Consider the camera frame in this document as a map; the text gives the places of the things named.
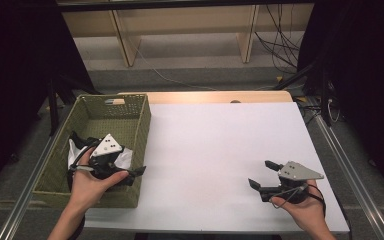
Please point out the white and black cloth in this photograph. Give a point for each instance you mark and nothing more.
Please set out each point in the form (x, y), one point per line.
(125, 160)

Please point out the light wooden shelf unit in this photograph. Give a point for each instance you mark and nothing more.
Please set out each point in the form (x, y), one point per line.
(186, 20)

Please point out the white table mat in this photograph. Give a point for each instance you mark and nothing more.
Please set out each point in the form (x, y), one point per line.
(220, 143)

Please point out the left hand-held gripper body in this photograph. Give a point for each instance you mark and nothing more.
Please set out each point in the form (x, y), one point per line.
(106, 146)

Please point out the black curtain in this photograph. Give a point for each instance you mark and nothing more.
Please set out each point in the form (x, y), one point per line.
(13, 66)
(370, 83)

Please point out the person's left hand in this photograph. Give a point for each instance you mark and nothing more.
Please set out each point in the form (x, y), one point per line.
(86, 190)

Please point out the metal floor rail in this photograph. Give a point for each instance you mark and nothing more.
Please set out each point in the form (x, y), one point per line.
(353, 173)
(30, 186)

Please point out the green woven basket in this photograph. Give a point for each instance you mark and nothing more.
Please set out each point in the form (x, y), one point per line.
(113, 126)

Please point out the black metal stand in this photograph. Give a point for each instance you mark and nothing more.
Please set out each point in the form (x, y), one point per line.
(53, 106)
(300, 75)

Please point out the person's right hand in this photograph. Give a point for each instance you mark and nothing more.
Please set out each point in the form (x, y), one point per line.
(308, 213)

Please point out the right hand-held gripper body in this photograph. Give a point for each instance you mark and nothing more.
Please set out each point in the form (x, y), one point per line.
(296, 171)

